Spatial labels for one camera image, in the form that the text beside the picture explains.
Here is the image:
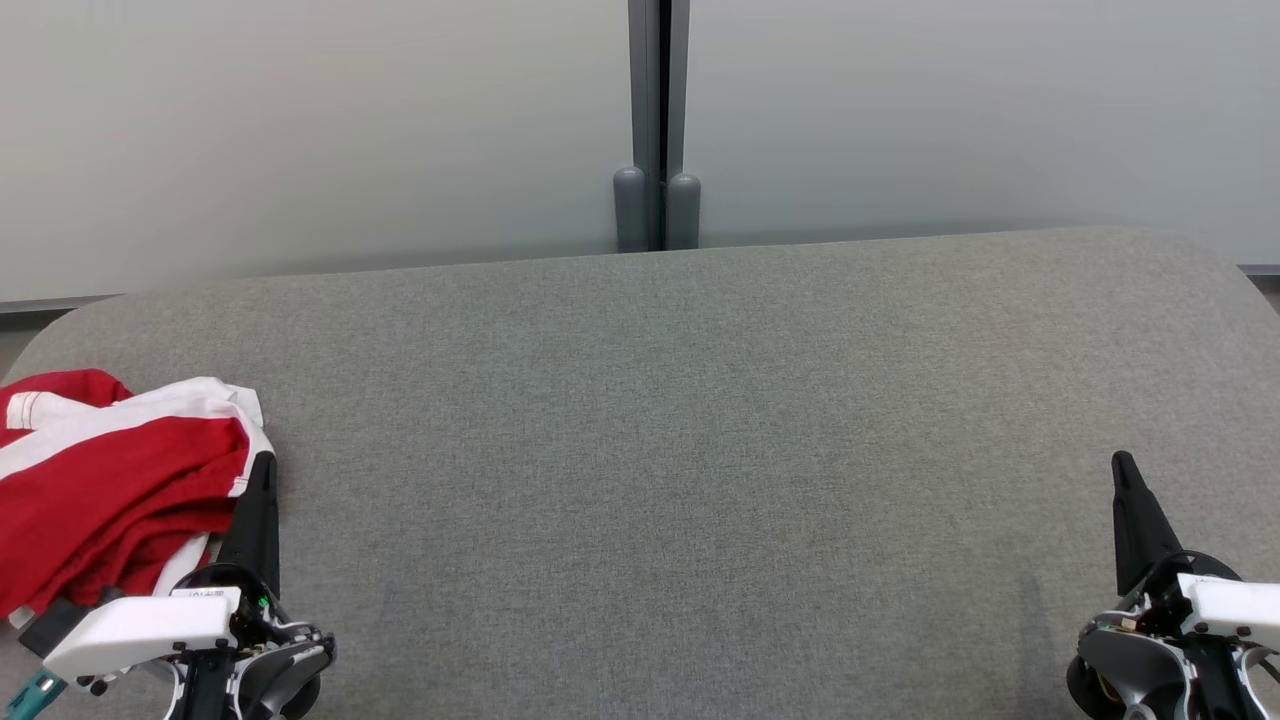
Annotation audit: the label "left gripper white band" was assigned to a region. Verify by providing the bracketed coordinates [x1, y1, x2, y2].
[42, 452, 303, 684]

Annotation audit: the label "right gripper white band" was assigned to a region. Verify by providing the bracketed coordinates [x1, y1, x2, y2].
[1112, 451, 1280, 651]

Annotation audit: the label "red shorts with white stripe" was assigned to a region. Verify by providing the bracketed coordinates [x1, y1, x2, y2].
[0, 377, 274, 629]

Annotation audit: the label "teal left camera connector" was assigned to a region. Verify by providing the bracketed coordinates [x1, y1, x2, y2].
[3, 670, 67, 720]

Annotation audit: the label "grey rounded post foot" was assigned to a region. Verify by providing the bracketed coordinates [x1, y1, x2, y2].
[613, 166, 651, 253]
[665, 172, 701, 251]

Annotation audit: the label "grey partition post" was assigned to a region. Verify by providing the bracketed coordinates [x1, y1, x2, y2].
[628, 0, 691, 251]

